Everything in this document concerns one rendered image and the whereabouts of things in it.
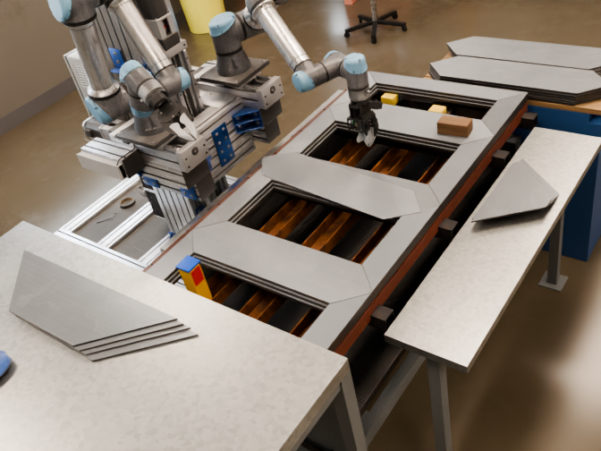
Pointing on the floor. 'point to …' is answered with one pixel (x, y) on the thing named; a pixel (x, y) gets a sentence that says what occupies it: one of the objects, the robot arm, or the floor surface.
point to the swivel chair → (376, 21)
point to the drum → (201, 13)
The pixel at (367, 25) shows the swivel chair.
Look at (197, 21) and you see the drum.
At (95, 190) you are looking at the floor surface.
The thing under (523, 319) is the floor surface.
